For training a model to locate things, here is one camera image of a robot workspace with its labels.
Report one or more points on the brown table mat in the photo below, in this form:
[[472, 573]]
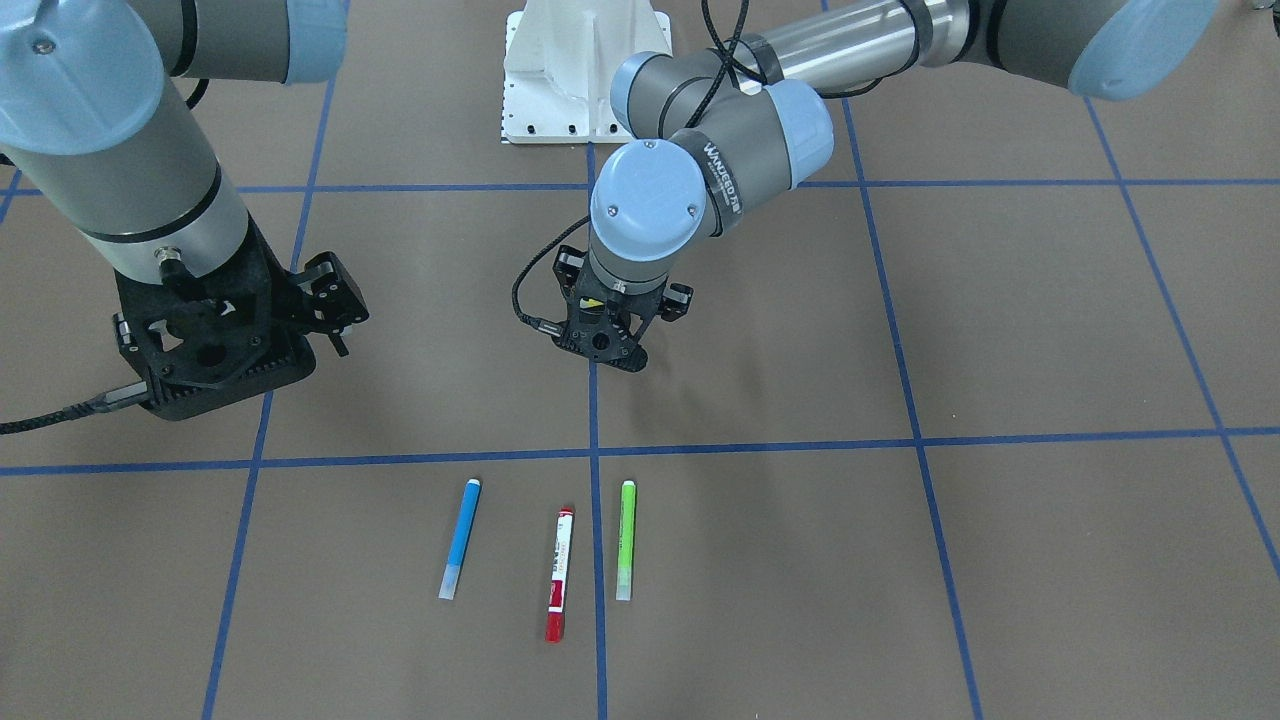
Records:
[[982, 422]]

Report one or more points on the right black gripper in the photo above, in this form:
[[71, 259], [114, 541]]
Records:
[[331, 299]]

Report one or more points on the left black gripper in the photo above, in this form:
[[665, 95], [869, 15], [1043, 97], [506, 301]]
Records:
[[679, 301]]

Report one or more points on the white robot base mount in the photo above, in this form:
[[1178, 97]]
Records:
[[560, 59]]

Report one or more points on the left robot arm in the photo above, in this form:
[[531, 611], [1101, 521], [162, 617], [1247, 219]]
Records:
[[716, 134]]

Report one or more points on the blue highlighter pen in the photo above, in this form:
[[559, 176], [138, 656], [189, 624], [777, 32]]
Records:
[[452, 570]]

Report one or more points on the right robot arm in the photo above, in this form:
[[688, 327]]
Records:
[[98, 100]]

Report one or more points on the red whiteboard marker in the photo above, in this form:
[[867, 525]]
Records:
[[559, 571]]

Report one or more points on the green highlighter pen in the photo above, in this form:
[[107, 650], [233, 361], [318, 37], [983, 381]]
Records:
[[624, 582]]

